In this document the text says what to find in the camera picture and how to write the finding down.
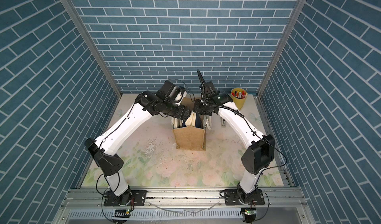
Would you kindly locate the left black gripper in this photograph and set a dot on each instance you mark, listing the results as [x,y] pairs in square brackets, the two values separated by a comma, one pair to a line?
[179,114]

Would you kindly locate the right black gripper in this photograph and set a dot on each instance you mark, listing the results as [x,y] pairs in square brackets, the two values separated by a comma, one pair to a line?
[196,109]

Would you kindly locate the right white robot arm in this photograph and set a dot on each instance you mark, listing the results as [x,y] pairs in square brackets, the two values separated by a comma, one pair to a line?
[260,148]

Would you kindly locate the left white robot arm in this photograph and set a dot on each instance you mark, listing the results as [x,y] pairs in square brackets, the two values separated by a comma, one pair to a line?
[166,102]

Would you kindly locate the white paged book in bag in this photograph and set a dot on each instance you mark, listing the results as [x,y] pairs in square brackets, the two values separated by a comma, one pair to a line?
[177,123]

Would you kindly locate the black white marker pen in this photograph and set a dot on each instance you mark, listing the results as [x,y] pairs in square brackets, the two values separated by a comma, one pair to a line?
[223,123]

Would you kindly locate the yellow pen holder cup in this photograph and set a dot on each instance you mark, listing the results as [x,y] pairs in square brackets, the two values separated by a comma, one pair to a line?
[235,95]

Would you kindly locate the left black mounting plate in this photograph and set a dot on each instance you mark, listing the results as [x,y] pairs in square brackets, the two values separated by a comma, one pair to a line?
[129,198]

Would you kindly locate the black mounting plate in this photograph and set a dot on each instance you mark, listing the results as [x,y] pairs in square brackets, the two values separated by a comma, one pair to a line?
[235,197]
[129,198]

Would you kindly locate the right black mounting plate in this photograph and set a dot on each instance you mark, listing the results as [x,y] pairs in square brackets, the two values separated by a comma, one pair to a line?
[235,197]

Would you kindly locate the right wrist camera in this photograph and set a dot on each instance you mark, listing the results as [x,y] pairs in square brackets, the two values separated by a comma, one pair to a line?
[209,91]

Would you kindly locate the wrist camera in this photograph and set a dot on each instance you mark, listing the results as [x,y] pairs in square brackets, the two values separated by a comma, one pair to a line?
[209,91]
[171,93]

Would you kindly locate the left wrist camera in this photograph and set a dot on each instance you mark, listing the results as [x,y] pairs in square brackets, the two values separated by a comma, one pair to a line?
[171,93]

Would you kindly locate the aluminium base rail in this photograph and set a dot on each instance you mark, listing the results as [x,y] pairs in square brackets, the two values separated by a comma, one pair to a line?
[179,205]

